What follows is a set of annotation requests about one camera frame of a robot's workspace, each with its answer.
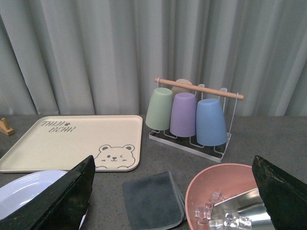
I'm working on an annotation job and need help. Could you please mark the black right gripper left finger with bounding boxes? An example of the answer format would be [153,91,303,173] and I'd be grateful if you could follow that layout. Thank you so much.
[0,155,95,230]

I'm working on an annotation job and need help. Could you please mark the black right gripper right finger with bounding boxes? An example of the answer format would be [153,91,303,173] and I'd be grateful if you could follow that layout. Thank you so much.
[252,155,307,230]

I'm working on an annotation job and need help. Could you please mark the white round plate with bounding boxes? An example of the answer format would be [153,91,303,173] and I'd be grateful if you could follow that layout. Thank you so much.
[0,170,68,221]

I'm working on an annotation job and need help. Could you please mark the metal ice scoop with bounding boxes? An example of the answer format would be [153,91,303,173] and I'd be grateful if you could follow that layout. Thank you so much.
[218,188,274,230]

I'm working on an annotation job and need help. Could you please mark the pink bowl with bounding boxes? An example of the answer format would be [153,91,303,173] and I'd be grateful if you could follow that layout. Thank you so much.
[185,163,257,230]

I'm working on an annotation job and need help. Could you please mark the clear ice cubes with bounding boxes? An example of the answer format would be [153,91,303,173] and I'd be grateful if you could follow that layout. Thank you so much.
[194,191,252,230]

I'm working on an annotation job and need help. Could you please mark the beige bear tray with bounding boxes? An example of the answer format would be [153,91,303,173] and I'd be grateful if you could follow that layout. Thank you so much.
[0,115,143,173]

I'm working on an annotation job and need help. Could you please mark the grey folded cloth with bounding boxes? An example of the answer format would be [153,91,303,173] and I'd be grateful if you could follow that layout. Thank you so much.
[122,172,187,230]

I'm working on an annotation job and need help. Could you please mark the wooden dish rack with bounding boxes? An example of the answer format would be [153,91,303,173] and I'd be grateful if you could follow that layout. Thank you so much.
[0,118,15,136]

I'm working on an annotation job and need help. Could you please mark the blue plastic cup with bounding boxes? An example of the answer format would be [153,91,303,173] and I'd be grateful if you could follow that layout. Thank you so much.
[196,99,227,146]

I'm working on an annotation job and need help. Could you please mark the purple plastic cup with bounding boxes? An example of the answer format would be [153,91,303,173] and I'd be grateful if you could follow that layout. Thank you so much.
[170,92,197,138]

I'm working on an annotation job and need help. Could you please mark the green plastic cup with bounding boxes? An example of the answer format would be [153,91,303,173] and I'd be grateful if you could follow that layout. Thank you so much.
[145,88,173,130]

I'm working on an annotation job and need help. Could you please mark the grey curtain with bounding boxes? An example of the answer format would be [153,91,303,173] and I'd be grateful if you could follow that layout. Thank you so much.
[0,0,307,116]

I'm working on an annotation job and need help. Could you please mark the beige plastic cup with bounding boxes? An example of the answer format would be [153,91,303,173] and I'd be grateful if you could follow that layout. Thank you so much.
[171,79,192,97]

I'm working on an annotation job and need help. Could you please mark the white wire cup rack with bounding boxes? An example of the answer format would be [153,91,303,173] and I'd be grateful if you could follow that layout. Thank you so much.
[149,78,244,163]

